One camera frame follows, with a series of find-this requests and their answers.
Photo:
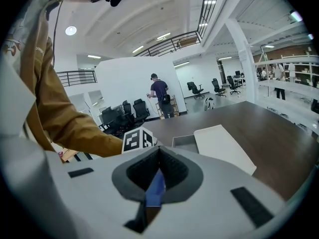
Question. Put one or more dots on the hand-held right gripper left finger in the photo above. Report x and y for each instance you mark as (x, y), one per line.
(139, 173)

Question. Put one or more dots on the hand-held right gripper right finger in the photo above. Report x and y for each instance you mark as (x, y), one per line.
(179, 173)

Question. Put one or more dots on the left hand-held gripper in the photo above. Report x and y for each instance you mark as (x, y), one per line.
(135, 141)

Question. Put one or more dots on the grey drawer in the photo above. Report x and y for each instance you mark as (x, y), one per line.
(184, 143)

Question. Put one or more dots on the white box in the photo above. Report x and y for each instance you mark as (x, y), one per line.
(221, 146)

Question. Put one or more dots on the person's left forearm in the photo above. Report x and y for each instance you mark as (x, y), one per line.
(74, 131)

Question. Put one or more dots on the black office chair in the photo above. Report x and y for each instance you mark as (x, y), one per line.
(109, 119)
(218, 86)
(140, 109)
(195, 89)
(127, 108)
(233, 84)

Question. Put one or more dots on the wooden rack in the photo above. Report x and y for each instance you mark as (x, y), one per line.
(174, 108)

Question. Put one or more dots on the black balcony railing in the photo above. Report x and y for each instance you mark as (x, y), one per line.
(169, 45)

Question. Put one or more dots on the round ceiling lamp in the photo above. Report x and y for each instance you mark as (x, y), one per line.
(71, 30)

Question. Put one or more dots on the white shelving unit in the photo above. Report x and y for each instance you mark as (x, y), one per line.
(289, 88)

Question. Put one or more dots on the person's torso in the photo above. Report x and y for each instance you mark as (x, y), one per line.
(17, 38)

